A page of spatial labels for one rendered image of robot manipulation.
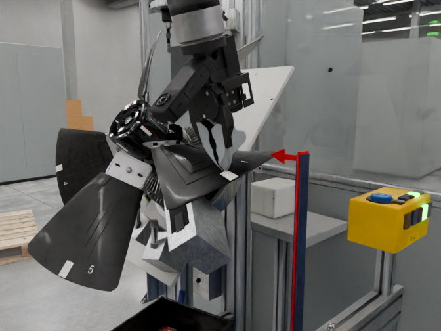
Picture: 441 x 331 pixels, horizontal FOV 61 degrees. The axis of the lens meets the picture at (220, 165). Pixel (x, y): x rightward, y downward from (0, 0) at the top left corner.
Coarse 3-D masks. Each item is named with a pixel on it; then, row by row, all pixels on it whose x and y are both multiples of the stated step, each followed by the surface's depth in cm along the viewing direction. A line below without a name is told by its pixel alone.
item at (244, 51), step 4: (260, 36) 76; (256, 40) 75; (260, 40) 89; (248, 44) 76; (252, 44) 83; (256, 44) 90; (240, 48) 77; (244, 48) 79; (248, 48) 86; (252, 48) 91; (240, 52) 82; (244, 52) 87; (248, 52) 91; (240, 56) 89; (244, 56) 93; (240, 60) 93
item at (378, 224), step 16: (368, 192) 81; (384, 192) 81; (400, 192) 81; (352, 208) 76; (368, 208) 73; (384, 208) 71; (400, 208) 70; (416, 208) 75; (352, 224) 76; (368, 224) 74; (384, 224) 71; (400, 224) 70; (416, 224) 76; (352, 240) 77; (368, 240) 74; (384, 240) 72; (400, 240) 71; (416, 240) 77
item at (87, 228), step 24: (96, 192) 82; (120, 192) 83; (72, 216) 80; (96, 216) 80; (120, 216) 81; (48, 240) 79; (72, 240) 78; (96, 240) 78; (120, 240) 78; (48, 264) 77; (120, 264) 76; (96, 288) 73
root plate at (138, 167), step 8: (120, 152) 87; (112, 160) 86; (120, 160) 86; (128, 160) 86; (136, 160) 87; (112, 168) 85; (120, 168) 85; (136, 168) 86; (144, 168) 87; (112, 176) 84; (120, 176) 85; (128, 176) 85; (136, 176) 86; (144, 176) 86; (136, 184) 85
